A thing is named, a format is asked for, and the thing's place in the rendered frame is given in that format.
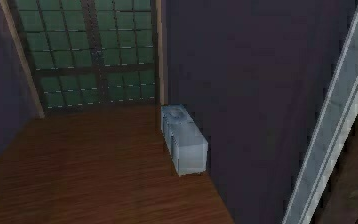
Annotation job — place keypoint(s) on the pale grey sink cabinet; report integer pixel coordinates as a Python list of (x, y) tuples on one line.
[(187, 143)]

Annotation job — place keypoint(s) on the green paned window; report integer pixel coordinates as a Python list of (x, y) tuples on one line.
[(87, 50)]

